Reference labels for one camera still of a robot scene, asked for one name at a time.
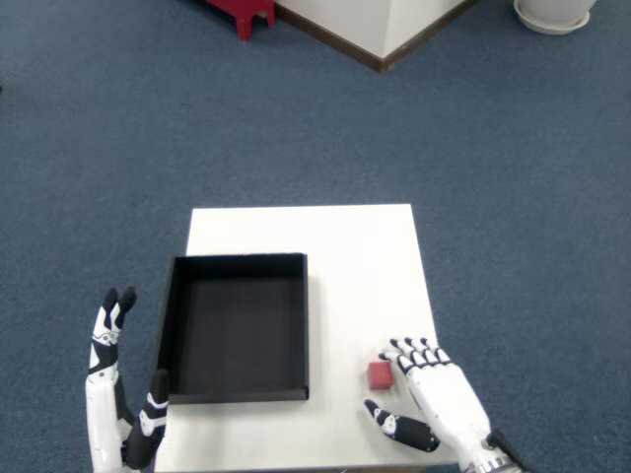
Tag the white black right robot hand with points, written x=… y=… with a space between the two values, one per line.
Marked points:
x=443 y=399

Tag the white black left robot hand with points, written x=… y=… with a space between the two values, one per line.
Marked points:
x=101 y=419

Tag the red cube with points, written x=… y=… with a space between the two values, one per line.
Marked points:
x=379 y=376

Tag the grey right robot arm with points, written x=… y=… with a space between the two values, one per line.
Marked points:
x=488 y=465

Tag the black open box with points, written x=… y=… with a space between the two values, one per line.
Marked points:
x=236 y=335

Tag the white square table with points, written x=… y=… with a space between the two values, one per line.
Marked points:
x=355 y=276

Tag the white pot saucer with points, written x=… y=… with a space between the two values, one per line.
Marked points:
x=552 y=27

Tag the white pillar brown baseboard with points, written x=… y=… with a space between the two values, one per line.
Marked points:
x=345 y=20

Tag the white plant pot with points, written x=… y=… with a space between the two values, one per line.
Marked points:
x=554 y=6

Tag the red plastic stool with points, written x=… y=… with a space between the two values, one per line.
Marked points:
x=241 y=12

